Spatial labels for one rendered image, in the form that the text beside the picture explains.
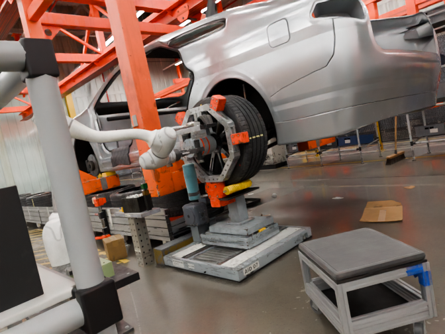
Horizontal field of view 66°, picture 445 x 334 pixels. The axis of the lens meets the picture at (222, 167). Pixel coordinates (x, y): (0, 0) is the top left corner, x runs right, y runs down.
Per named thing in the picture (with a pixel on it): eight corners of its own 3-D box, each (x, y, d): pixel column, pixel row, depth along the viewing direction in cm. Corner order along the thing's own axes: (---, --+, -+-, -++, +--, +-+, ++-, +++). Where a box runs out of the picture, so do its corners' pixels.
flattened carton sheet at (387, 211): (402, 202, 305) (401, 198, 305) (402, 221, 257) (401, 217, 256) (366, 205, 319) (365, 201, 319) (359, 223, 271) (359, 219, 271)
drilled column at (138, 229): (155, 262, 278) (144, 212, 275) (144, 267, 271) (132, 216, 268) (148, 261, 285) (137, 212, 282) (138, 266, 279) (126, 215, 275)
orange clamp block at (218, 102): (224, 111, 234) (226, 98, 230) (215, 111, 229) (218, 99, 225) (216, 107, 238) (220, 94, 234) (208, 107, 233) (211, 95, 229)
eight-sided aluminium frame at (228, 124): (246, 178, 231) (230, 97, 227) (239, 180, 227) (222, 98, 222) (195, 181, 271) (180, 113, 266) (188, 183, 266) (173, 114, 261)
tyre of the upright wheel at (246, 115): (196, 111, 291) (219, 187, 289) (174, 114, 275) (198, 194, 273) (252, 80, 243) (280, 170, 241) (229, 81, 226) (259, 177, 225)
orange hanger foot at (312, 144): (330, 143, 458) (326, 117, 455) (309, 150, 422) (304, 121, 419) (319, 144, 470) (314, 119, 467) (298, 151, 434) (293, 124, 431)
